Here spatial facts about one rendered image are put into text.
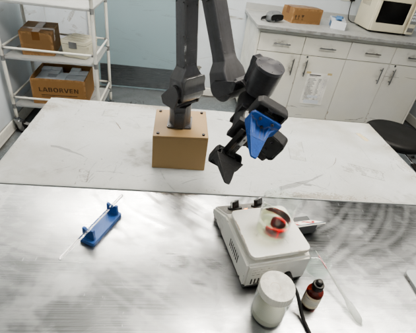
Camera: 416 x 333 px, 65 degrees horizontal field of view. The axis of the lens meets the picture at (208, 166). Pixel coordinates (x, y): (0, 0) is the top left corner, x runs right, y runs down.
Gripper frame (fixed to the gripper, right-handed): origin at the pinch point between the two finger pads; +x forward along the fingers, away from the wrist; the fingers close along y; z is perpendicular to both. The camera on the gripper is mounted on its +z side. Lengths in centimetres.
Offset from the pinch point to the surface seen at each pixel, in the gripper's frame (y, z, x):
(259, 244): 7.5, 10.0, 10.2
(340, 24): 42, 93, -252
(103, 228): 27.5, -15.1, 9.3
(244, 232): 9.0, 7.6, 8.1
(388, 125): 36, 109, -125
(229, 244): 15.1, 7.9, 7.9
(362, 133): 15, 55, -59
